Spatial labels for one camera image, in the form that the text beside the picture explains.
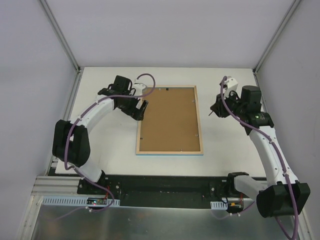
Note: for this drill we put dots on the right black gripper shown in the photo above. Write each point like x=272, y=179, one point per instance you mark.
x=219, y=109

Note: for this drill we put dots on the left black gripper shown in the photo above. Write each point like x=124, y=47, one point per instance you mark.
x=136, y=111

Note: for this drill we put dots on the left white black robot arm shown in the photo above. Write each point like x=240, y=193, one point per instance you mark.
x=71, y=143

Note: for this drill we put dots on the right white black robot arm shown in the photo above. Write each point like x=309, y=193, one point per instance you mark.
x=284, y=194

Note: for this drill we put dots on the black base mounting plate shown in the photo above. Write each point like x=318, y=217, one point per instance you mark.
x=169, y=200

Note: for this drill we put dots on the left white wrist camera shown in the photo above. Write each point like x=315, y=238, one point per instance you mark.
x=138, y=88

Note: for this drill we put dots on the brown frame backing board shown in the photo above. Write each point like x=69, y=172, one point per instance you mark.
x=170, y=120

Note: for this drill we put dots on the right white cable duct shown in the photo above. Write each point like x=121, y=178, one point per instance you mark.
x=218, y=205

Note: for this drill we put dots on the white cable duct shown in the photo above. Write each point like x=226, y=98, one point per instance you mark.
x=218, y=205
x=79, y=201

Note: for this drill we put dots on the front aluminium rail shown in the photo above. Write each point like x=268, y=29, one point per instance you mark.
x=121, y=185

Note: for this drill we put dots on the left aluminium corner post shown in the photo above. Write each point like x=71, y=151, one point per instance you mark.
x=59, y=34

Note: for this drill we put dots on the aluminium corner post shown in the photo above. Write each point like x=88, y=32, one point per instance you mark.
x=276, y=35
x=59, y=34

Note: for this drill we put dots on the left white cable duct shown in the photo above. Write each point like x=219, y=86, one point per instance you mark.
x=79, y=201

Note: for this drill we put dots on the right aluminium corner post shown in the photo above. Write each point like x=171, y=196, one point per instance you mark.
x=276, y=35

